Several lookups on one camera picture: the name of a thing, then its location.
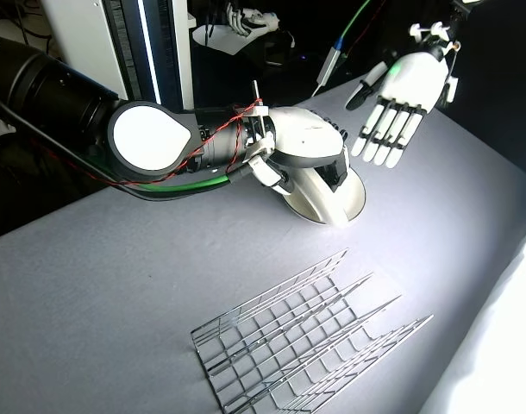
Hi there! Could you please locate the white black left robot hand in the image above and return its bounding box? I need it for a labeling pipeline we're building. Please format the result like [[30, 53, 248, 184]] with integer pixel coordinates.
[[345, 50, 448, 169]]

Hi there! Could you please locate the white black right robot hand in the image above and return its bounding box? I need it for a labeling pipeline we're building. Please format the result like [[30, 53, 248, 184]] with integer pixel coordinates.
[[267, 106, 351, 194]]

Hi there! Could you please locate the grey adapter box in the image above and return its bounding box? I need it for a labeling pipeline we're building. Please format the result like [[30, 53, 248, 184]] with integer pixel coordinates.
[[316, 38, 346, 85]]

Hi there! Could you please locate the spare skeleton robot hand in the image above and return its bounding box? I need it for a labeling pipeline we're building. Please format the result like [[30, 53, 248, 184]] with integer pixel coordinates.
[[222, 0, 281, 35]]

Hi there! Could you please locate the white paper sheet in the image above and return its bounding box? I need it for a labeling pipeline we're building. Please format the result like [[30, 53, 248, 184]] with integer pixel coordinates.
[[190, 23, 264, 56]]

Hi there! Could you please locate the white robot lift column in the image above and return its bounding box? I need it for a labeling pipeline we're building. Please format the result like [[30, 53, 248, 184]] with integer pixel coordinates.
[[41, 0, 195, 111]]

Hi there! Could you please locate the white desk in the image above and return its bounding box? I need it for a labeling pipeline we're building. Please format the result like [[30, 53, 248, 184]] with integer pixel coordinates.
[[0, 0, 59, 57]]

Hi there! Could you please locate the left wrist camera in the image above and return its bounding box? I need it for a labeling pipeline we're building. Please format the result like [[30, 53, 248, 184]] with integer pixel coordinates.
[[437, 75, 460, 109]]

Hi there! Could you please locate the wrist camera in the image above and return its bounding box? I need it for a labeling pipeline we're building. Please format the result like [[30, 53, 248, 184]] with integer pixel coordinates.
[[437, 75, 460, 109], [250, 157, 295, 196]]

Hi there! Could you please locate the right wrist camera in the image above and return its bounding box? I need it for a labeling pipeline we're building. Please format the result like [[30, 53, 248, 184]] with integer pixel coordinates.
[[250, 157, 295, 196]]

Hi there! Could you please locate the green cable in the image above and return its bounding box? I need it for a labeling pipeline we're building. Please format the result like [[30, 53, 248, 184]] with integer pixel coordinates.
[[338, 0, 372, 44]]

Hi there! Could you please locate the metal wire dish rack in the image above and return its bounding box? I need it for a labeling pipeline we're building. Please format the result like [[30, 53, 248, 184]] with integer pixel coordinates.
[[189, 248, 435, 411]]

